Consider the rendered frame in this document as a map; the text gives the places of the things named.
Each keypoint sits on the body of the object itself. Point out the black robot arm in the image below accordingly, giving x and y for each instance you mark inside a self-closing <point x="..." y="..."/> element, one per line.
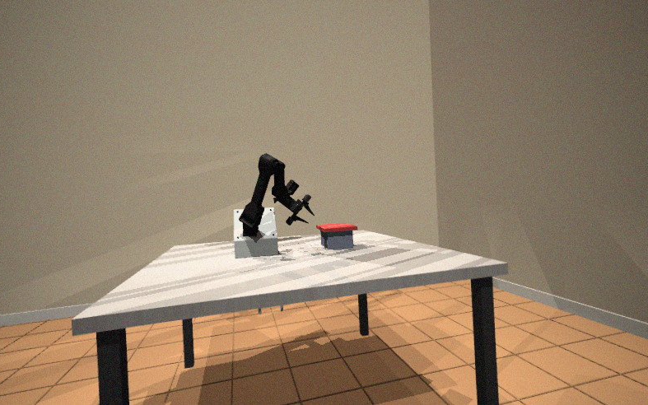
<point x="252" y="214"/>

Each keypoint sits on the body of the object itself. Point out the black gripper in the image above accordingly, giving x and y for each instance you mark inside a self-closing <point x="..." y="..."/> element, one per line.
<point x="294" y="217"/>

